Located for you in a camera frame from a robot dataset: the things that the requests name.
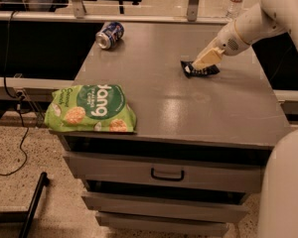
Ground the grey drawer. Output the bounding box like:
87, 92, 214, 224
95, 212, 228, 237
64, 152, 261, 193
81, 191, 248, 223

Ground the clear plastic water bottle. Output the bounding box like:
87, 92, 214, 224
226, 0, 243, 19

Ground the black metal floor leg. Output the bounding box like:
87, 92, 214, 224
19, 172, 50, 238

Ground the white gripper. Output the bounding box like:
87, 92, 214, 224
192, 20, 250, 70

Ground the top grey drawer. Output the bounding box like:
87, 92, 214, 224
64, 152, 261, 193

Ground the middle grey drawer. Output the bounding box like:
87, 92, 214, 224
81, 191, 248, 223

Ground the grey drawer cabinet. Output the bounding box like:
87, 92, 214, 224
49, 22, 293, 238

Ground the green rice chip bag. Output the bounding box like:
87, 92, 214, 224
45, 84, 136, 133

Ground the black cable on floor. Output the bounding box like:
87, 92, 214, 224
0, 11, 30, 178

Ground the grey metal rail frame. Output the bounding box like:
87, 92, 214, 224
0, 0, 229, 25

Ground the bottom grey drawer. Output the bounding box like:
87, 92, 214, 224
95, 212, 228, 237

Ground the dark blue rxbar wrapper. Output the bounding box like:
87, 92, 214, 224
181, 60, 220, 78

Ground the black drawer handle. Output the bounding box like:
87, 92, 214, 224
150, 168, 185, 181

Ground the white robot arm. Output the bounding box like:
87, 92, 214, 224
193, 0, 298, 238

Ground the blue soda can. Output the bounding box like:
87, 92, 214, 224
95, 22, 124, 50

